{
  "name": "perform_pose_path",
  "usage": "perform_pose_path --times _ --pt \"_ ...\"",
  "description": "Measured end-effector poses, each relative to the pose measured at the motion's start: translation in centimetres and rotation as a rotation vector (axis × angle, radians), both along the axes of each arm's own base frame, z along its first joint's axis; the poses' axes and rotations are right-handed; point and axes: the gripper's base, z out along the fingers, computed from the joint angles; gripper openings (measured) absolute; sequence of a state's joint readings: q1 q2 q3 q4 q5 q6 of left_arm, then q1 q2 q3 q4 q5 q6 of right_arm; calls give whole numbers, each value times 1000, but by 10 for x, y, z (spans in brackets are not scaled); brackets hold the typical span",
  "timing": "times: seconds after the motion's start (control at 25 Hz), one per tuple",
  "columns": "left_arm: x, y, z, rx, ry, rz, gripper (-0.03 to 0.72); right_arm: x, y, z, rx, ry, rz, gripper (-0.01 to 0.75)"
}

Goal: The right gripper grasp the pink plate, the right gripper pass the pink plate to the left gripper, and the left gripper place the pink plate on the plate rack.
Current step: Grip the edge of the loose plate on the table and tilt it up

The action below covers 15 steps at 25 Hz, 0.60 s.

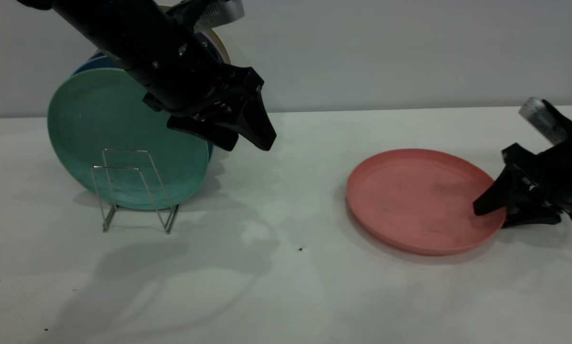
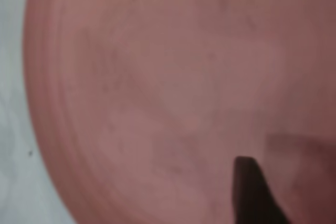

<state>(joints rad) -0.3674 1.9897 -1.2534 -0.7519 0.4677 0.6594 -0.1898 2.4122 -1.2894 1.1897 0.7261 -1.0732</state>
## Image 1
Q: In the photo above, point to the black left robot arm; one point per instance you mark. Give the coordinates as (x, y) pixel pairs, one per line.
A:
(123, 28)

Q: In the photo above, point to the green round plate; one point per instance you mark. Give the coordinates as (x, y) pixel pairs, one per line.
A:
(104, 124)

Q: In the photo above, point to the beige round plate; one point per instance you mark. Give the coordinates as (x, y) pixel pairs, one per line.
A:
(221, 45)

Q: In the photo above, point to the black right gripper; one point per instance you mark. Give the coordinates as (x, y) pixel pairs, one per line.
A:
(563, 172)

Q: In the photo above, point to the blue round plate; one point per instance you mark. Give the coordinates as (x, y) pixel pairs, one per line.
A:
(99, 63)

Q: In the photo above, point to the dark purple round plate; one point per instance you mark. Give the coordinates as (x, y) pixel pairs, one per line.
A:
(211, 48)
(98, 54)

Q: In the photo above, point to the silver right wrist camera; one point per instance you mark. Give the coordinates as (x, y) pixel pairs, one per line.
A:
(541, 117)

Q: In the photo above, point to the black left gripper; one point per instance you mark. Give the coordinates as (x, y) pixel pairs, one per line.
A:
(214, 91)

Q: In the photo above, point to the pink round plate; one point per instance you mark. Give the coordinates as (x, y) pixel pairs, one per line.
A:
(410, 200)

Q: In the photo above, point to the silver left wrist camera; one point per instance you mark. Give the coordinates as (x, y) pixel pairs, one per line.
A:
(219, 12)

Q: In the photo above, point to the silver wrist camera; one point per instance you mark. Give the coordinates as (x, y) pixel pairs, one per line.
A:
(219, 12)
(541, 117)

